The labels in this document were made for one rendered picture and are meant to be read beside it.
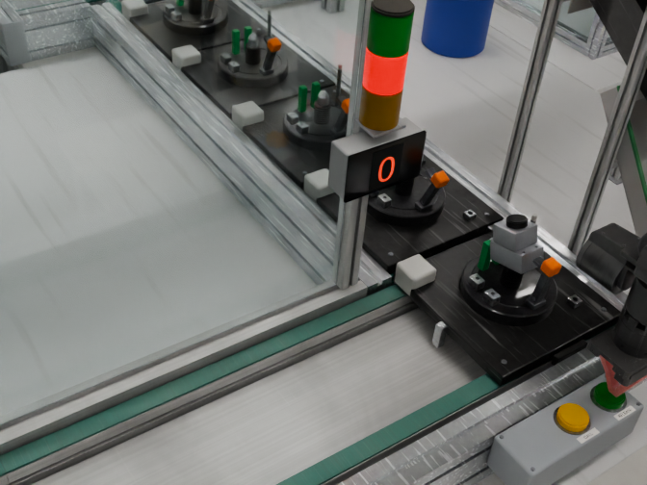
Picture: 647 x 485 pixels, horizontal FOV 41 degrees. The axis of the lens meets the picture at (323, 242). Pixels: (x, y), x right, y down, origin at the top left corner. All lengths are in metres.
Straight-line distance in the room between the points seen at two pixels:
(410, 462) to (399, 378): 0.17
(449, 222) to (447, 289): 0.16
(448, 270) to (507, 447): 0.32
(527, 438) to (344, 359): 0.28
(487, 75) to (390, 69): 1.06
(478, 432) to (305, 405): 0.23
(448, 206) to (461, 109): 0.51
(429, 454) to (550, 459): 0.15
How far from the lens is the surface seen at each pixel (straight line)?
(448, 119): 1.88
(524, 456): 1.13
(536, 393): 1.21
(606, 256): 1.10
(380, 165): 1.10
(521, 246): 1.24
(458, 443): 1.12
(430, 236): 1.38
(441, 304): 1.27
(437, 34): 2.11
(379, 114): 1.06
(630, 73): 1.31
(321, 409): 1.18
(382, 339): 1.28
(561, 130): 1.93
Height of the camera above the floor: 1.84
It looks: 40 degrees down
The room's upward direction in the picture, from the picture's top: 5 degrees clockwise
